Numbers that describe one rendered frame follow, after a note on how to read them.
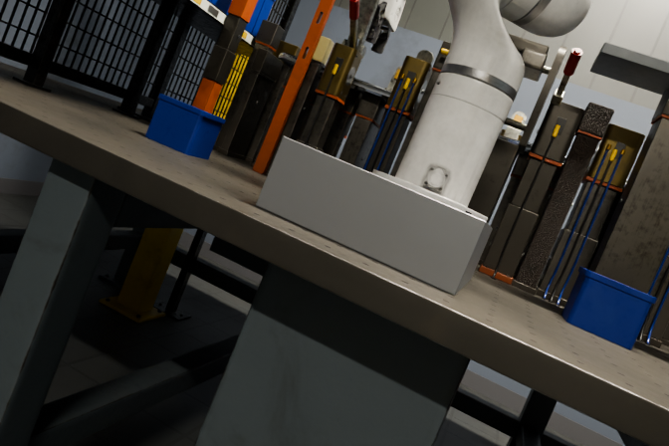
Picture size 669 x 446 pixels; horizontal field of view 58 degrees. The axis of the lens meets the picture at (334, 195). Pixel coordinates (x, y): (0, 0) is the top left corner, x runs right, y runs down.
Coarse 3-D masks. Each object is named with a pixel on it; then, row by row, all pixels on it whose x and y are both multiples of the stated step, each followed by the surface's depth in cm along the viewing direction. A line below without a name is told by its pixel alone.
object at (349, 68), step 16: (336, 48) 140; (352, 48) 139; (336, 64) 139; (352, 64) 140; (336, 80) 139; (352, 80) 144; (320, 96) 141; (336, 96) 140; (320, 112) 141; (304, 128) 142; (320, 128) 141; (320, 144) 143
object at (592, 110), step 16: (592, 112) 121; (608, 112) 120; (592, 128) 121; (576, 144) 122; (592, 144) 121; (576, 160) 121; (560, 176) 122; (576, 176) 121; (560, 192) 122; (560, 208) 122; (544, 224) 122; (560, 224) 122; (544, 240) 122; (528, 256) 123; (544, 256) 122; (528, 272) 123; (528, 288) 122
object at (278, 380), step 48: (288, 288) 84; (240, 336) 85; (288, 336) 83; (336, 336) 81; (384, 336) 79; (240, 384) 85; (288, 384) 83; (336, 384) 81; (384, 384) 79; (432, 384) 77; (240, 432) 84; (288, 432) 82; (336, 432) 80; (384, 432) 79; (432, 432) 77
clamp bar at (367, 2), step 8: (368, 0) 142; (376, 0) 141; (360, 8) 142; (368, 8) 142; (360, 16) 143; (368, 16) 142; (360, 24) 143; (368, 24) 143; (360, 32) 143; (360, 40) 143
